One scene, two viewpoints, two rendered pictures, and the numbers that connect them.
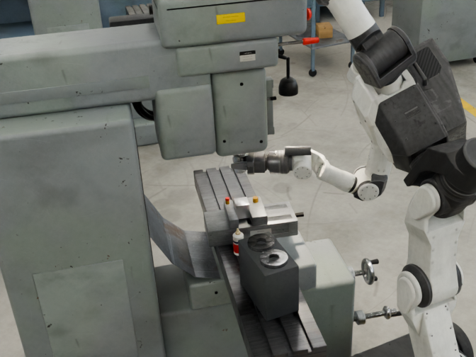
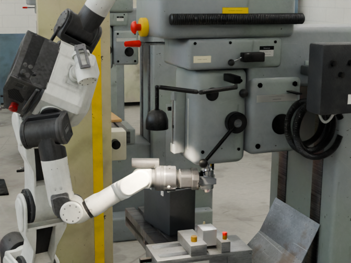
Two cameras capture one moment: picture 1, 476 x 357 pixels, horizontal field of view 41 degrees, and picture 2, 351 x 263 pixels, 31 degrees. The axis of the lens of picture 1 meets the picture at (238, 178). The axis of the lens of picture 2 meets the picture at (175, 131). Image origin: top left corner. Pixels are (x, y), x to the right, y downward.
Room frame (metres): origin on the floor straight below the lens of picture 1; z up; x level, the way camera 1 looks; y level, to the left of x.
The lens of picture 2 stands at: (4.16, -0.46, 1.86)
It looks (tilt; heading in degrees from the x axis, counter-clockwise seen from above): 12 degrees down; 171
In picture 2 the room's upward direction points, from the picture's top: straight up
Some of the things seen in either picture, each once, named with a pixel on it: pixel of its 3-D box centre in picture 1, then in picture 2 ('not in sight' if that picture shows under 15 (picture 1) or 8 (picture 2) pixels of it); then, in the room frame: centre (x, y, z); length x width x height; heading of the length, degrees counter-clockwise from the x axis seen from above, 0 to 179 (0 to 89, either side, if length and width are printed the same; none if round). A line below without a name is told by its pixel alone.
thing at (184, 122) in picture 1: (182, 110); (259, 109); (2.07, 0.18, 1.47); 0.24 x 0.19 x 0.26; 11
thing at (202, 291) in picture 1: (245, 261); not in sight; (2.11, -0.01, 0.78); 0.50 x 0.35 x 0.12; 101
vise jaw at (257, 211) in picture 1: (256, 210); (191, 242); (2.13, -0.06, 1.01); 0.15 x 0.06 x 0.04; 8
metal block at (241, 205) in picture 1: (241, 207); (207, 235); (2.12, -0.01, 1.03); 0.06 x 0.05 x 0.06; 8
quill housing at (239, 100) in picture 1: (235, 103); (209, 112); (2.11, -0.01, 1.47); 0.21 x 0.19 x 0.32; 11
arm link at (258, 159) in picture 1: (264, 162); (180, 179); (2.10, -0.10, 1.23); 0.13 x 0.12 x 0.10; 173
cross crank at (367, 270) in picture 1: (360, 273); not in sight; (2.20, -0.50, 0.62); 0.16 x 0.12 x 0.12; 101
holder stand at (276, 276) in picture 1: (268, 273); (168, 202); (1.72, -0.08, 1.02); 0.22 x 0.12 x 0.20; 21
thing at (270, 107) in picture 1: (267, 105); (177, 121); (2.13, -0.12, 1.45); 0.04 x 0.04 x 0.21; 11
